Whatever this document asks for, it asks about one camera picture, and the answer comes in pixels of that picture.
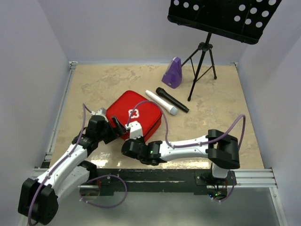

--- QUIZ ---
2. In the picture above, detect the red black medicine case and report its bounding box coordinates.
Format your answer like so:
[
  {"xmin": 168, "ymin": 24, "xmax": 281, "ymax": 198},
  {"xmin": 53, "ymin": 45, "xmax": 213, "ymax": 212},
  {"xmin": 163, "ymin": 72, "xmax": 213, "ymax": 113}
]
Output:
[{"xmin": 106, "ymin": 90, "xmax": 162, "ymax": 141}]

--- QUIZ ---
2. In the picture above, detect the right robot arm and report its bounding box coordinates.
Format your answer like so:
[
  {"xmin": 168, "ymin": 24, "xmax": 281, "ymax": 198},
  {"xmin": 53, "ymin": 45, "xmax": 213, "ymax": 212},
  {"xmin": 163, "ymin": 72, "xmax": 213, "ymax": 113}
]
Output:
[{"xmin": 121, "ymin": 129, "xmax": 240, "ymax": 185}]

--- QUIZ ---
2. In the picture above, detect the black microphone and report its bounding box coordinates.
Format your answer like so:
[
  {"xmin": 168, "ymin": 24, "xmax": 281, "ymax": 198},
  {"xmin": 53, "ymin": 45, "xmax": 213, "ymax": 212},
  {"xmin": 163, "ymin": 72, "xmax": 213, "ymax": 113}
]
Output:
[{"xmin": 156, "ymin": 87, "xmax": 189, "ymax": 113}]

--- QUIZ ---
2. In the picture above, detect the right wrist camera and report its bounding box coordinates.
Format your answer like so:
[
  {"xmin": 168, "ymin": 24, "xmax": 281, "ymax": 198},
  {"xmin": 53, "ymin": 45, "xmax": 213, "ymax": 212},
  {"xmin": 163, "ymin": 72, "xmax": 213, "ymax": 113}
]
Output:
[{"xmin": 125, "ymin": 121, "xmax": 143, "ymax": 139}]

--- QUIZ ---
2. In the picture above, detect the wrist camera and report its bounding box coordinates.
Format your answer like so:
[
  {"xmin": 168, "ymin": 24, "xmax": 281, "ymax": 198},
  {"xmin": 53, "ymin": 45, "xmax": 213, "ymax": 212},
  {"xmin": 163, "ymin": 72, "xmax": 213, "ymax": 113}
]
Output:
[
  {"xmin": 125, "ymin": 121, "xmax": 143, "ymax": 139},
  {"xmin": 90, "ymin": 107, "xmax": 106, "ymax": 117}
]

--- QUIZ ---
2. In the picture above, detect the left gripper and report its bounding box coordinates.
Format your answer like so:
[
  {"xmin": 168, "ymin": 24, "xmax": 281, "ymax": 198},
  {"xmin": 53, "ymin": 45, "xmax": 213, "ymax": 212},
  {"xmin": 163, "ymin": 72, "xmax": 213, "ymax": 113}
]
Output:
[{"xmin": 97, "ymin": 116, "xmax": 127, "ymax": 144}]

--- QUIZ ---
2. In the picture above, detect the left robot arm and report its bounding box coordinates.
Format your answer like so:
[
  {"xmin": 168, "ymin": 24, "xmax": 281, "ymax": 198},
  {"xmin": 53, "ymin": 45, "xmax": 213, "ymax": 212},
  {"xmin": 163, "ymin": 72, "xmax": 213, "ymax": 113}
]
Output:
[{"xmin": 18, "ymin": 113, "xmax": 130, "ymax": 226}]

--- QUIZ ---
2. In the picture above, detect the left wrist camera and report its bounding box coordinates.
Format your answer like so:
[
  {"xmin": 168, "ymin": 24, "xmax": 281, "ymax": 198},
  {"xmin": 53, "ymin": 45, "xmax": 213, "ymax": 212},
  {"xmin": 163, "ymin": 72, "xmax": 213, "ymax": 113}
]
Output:
[{"xmin": 90, "ymin": 107, "xmax": 106, "ymax": 117}]

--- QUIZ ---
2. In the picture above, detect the purple metronome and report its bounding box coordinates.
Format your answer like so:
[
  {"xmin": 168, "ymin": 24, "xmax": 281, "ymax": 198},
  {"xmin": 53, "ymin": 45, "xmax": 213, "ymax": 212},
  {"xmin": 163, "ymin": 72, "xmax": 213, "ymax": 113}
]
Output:
[{"xmin": 161, "ymin": 56, "xmax": 182, "ymax": 89}]

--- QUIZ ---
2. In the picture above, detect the black music stand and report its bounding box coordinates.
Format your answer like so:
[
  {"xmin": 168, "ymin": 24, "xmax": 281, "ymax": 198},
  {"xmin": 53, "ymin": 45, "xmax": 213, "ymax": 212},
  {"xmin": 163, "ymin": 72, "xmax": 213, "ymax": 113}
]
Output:
[{"xmin": 166, "ymin": 0, "xmax": 282, "ymax": 102}]

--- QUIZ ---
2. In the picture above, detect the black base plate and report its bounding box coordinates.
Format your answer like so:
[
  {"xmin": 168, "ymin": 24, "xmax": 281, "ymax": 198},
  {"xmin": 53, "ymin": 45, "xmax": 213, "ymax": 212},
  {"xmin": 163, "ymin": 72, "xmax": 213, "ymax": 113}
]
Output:
[{"xmin": 79, "ymin": 168, "xmax": 236, "ymax": 196}]

